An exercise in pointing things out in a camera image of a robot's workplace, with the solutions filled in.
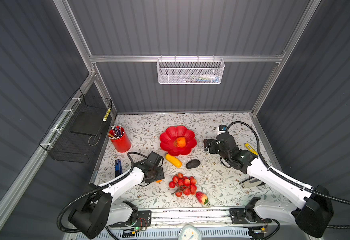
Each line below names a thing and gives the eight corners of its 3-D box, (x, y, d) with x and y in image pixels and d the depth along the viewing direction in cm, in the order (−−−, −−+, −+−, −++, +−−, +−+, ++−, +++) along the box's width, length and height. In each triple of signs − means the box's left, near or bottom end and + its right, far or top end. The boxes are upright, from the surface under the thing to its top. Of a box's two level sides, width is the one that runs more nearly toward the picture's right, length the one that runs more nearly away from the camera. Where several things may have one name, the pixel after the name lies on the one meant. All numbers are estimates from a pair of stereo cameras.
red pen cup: (115, 152, 100) (106, 138, 87) (119, 140, 106) (111, 126, 94) (129, 152, 100) (122, 138, 87) (132, 140, 106) (125, 125, 94)
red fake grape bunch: (169, 196, 82) (168, 192, 76) (170, 177, 89) (169, 172, 83) (195, 196, 82) (197, 192, 76) (194, 177, 89) (195, 172, 83)
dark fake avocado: (186, 170, 92) (187, 167, 89) (185, 164, 95) (185, 161, 92) (200, 167, 93) (201, 164, 90) (198, 161, 96) (198, 158, 93)
